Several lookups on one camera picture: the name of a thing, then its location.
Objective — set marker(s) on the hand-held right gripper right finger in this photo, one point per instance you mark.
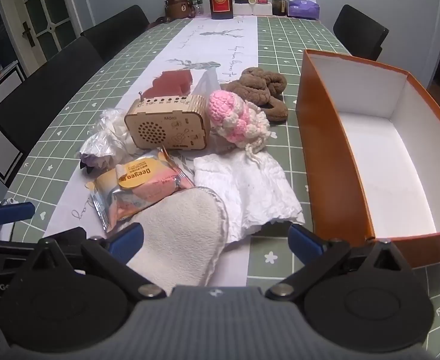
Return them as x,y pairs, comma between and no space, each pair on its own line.
304,242

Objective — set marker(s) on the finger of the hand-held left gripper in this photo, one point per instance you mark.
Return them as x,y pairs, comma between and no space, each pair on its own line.
13,212
6,248

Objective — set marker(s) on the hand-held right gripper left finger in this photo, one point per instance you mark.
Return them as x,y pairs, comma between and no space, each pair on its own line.
127,240

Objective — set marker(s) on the beige fleece mitt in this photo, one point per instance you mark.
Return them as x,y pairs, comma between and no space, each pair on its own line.
182,232

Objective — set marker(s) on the orange cardboard box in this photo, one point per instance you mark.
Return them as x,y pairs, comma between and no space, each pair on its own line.
336,150

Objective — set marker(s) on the translucent white plastic bag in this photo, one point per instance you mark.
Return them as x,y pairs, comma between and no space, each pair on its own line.
206,84

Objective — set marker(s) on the orange and pink snack packet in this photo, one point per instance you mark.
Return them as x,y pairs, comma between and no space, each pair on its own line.
141,183

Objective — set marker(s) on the white paper towel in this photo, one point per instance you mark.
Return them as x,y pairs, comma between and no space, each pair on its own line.
250,191

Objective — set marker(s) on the small purple fabric piece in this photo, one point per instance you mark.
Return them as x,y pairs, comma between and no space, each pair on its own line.
92,163

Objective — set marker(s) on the crumpled clear plastic bag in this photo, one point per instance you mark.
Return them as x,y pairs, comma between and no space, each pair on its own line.
105,131

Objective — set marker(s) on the wooden radio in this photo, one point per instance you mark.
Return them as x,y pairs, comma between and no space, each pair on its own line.
167,127

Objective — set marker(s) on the black chair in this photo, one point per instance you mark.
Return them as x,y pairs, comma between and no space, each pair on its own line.
360,32
118,30
43,90

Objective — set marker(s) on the pink and white crochet hat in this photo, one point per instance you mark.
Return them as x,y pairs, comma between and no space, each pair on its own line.
227,114

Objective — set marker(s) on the red sponge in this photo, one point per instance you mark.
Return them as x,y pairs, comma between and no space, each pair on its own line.
171,82

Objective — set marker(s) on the green and white printed tablecloth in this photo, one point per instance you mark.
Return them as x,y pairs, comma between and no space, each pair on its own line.
280,45

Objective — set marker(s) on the white door with glass panes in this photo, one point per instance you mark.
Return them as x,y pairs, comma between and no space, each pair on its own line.
47,7

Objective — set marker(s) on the purple tissue pack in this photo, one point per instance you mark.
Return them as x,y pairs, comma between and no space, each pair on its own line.
303,7

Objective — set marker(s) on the brown bear jar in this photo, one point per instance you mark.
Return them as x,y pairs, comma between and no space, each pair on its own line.
178,5

